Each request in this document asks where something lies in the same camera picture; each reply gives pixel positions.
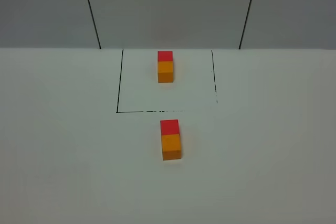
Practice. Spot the orange template block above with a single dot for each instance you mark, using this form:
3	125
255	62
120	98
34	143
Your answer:
165	71

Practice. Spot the red template block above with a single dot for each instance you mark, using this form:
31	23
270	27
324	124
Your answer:
165	56

